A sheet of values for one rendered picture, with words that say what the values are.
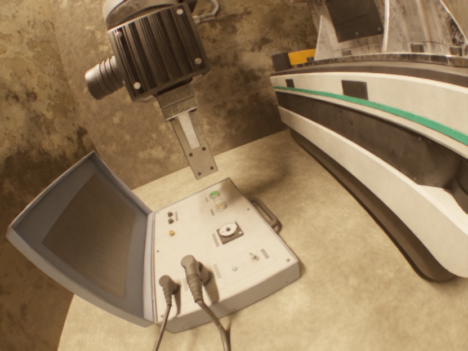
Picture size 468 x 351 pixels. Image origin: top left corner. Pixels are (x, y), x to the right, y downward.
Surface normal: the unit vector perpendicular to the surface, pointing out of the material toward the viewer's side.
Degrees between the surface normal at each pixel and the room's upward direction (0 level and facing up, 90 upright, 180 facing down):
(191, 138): 115
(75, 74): 90
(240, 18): 90
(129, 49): 90
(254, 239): 0
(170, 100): 90
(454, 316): 0
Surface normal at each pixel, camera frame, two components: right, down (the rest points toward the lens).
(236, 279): -0.31, -0.84
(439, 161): -0.62, 0.54
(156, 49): 0.33, 0.36
